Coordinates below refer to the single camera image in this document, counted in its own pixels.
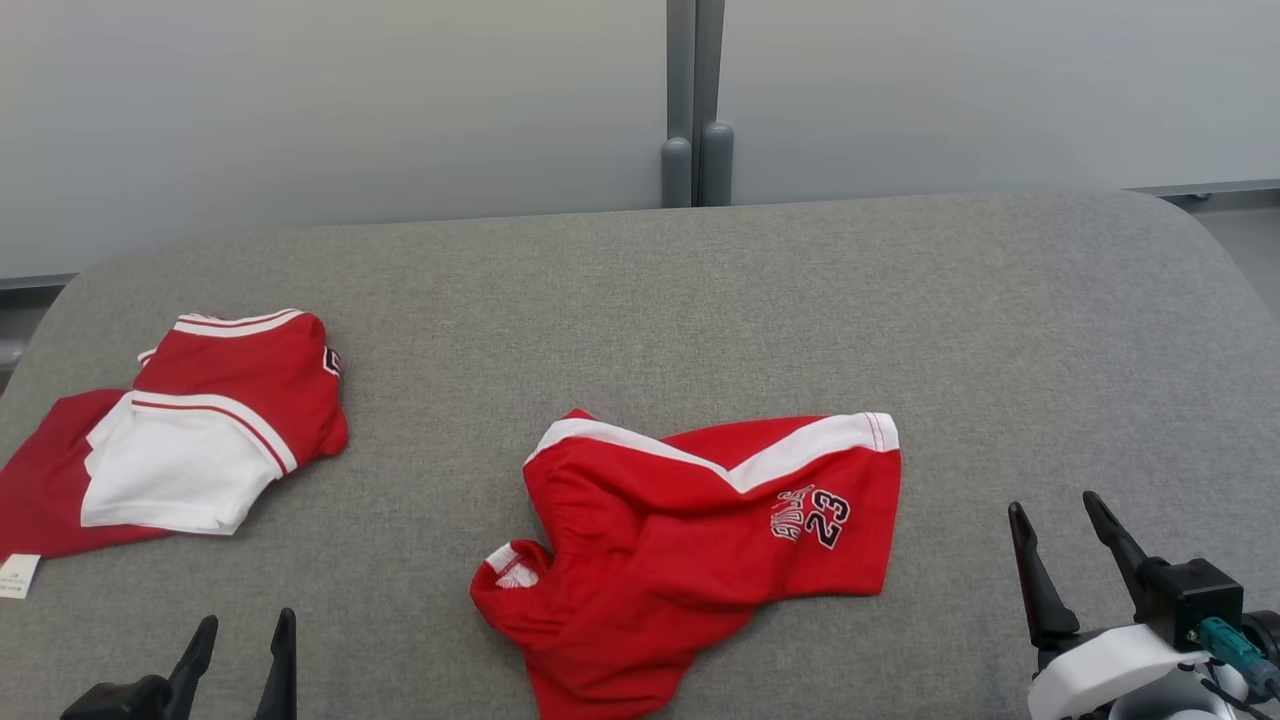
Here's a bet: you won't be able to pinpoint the red Bulls jersey white sleeves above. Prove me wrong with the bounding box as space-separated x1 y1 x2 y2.
0 308 351 601

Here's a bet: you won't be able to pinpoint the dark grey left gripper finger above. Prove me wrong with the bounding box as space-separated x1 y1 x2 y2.
165 615 219 720
255 608 298 720

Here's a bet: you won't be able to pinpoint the red shorts white stripe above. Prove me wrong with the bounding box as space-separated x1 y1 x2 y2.
470 408 903 720

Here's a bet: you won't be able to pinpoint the grey fabric sofa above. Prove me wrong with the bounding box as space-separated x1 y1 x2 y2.
0 190 1280 720

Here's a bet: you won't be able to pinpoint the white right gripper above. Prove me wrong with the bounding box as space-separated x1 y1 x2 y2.
1008 490 1211 720

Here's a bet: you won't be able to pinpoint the grey double partition post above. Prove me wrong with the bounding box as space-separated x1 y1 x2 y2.
660 0 736 208

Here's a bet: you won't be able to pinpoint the right camera cable teal connector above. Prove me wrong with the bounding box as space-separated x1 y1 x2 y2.
1195 617 1280 706

